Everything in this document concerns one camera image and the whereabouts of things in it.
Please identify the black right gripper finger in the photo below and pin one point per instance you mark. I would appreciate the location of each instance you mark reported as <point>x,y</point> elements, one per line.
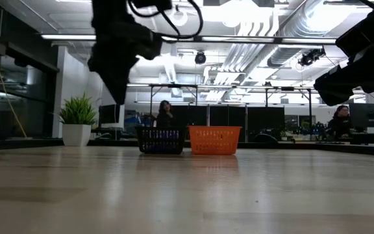
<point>343,78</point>
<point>339,97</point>

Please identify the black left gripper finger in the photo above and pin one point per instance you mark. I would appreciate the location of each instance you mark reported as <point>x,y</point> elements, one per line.
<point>115,81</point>

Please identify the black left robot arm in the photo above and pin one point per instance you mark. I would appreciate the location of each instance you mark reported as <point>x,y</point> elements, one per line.
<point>109,6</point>

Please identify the person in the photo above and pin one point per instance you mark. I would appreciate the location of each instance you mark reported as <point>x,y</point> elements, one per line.
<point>165,118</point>
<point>339,125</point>

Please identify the black computer monitor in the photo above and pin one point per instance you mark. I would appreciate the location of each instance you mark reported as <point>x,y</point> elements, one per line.
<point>109,113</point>
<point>369,115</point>

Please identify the black plastic basket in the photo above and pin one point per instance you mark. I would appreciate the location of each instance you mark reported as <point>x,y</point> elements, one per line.
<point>141,139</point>

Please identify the green plant in white pot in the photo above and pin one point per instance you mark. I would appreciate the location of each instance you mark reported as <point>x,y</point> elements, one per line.
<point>76,133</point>

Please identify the small background plant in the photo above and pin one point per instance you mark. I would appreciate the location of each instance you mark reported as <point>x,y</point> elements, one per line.
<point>283,134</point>

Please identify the white round ceiling lamp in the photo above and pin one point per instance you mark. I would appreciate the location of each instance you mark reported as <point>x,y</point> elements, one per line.
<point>184,20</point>

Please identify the black office chair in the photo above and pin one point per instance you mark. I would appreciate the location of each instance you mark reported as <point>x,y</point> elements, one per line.
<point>265,138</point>

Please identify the long linear light bar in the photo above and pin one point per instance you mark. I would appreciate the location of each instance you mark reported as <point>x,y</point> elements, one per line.
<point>239,39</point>

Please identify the orange plastic basket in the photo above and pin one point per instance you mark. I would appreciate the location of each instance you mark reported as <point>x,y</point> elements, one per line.
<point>214,139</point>

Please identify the black divider panel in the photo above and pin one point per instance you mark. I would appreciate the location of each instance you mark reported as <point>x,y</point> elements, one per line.
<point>226,115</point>

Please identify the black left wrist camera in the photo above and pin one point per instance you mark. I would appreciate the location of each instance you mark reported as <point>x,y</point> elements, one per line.
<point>149,45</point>

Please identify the black camera on mount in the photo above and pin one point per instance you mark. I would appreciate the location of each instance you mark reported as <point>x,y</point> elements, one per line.
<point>308,58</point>

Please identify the black background workstation frame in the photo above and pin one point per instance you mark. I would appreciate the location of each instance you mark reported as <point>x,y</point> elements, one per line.
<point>287,88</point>
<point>174,85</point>

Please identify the black aluminium table frame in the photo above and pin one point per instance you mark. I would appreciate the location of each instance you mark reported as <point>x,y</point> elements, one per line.
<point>115,143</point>

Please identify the silver ventilation duct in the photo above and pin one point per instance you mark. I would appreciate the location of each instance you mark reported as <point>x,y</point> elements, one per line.
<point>304,22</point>

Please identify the round black ceiling camera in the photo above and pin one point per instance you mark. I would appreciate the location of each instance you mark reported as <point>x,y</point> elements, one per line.
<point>200,58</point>

